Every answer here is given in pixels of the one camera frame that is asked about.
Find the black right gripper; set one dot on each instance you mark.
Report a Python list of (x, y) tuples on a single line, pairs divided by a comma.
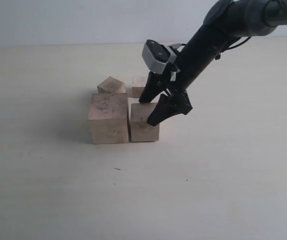
[(178, 102)]

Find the smallest wooden cube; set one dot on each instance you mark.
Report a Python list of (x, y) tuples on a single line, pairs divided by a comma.
[(138, 86)]

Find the second largest wooden cube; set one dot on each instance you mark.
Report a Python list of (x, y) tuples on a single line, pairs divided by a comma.
[(139, 130)]

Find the third largest wooden cube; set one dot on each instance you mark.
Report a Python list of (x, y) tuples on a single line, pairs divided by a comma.
[(111, 85)]

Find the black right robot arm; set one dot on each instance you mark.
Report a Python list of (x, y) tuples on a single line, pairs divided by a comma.
[(173, 68)]

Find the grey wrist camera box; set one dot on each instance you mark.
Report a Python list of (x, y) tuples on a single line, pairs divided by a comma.
[(157, 56)]

